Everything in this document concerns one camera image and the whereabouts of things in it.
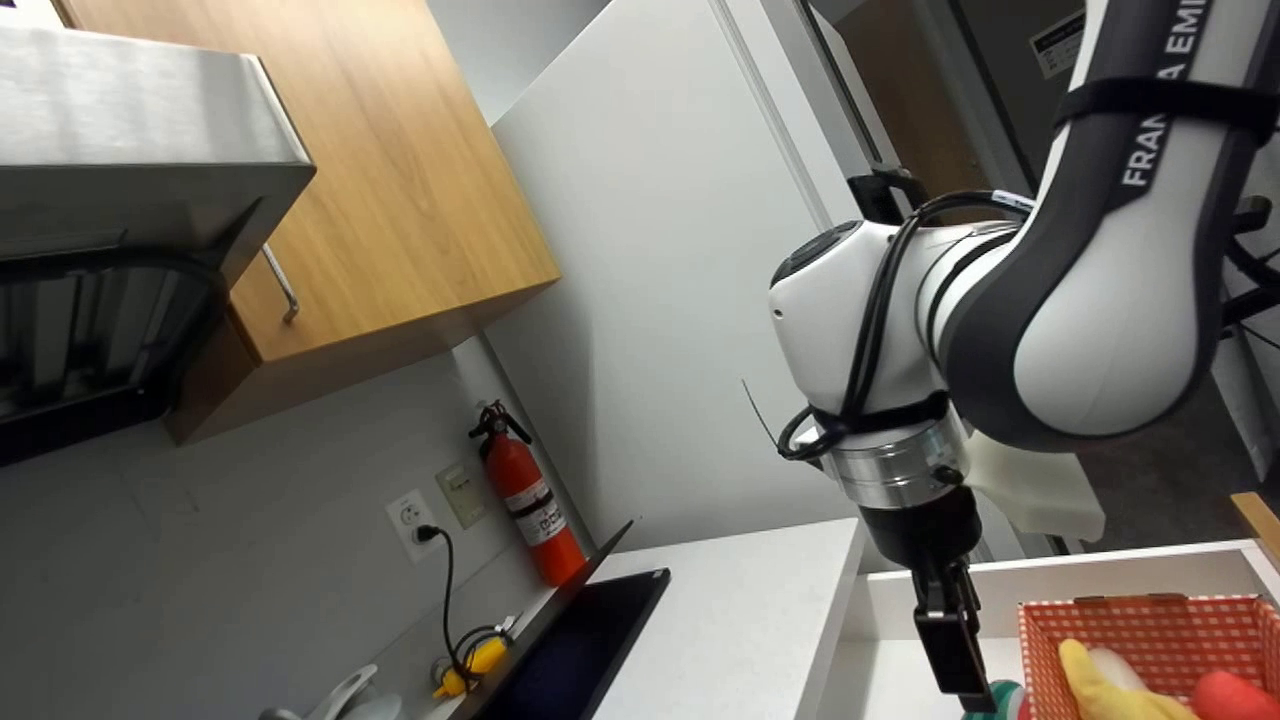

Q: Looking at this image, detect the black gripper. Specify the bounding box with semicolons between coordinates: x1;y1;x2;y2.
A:
858;478;1000;704

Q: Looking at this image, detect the green pear plush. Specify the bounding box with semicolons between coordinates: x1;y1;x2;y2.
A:
960;677;1025;720

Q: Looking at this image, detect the yellow banana plush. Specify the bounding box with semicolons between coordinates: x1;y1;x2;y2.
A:
1056;634;1197;720

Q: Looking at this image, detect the orange checkered toy basket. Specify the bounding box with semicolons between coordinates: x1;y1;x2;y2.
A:
1010;588;1280;720

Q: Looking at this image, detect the round red-orange plush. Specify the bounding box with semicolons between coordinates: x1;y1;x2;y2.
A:
1188;662;1280;720

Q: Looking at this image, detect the black glass cooktop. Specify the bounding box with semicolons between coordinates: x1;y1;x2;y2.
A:
463;564;675;720

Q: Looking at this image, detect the red fire extinguisher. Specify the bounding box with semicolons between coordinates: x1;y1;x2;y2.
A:
466;395;593;590

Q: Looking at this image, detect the tall white cabinet panel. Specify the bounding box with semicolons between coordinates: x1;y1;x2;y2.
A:
476;0;964;552

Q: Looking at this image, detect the brown wooden door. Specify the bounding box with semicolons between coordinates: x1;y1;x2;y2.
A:
831;0;1025;215

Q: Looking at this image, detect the white label sticker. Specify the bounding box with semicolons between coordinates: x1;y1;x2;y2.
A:
1029;12;1092;81

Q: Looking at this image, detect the white faucet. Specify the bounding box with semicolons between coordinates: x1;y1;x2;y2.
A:
256;658;406;720

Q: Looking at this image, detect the stainless steel range hood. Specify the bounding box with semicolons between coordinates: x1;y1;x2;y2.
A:
0;22;320;472

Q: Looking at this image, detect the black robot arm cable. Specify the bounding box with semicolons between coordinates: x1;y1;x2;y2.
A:
775;185;1032;463

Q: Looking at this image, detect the yellow object on cable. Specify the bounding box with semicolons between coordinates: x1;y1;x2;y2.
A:
432;626;520;704

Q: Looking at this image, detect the black power cable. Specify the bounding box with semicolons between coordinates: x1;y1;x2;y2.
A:
415;520;472;677

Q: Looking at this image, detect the white wall switch plate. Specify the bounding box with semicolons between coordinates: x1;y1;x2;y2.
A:
436;457;495;533

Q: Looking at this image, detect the white wall outlet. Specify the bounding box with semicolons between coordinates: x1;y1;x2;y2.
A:
382;489;445;560

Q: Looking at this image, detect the wooden wall cabinet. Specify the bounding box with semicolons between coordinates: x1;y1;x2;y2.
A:
55;0;564;448

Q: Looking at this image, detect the metal wall cabinet handle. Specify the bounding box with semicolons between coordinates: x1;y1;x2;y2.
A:
256;244;302;327

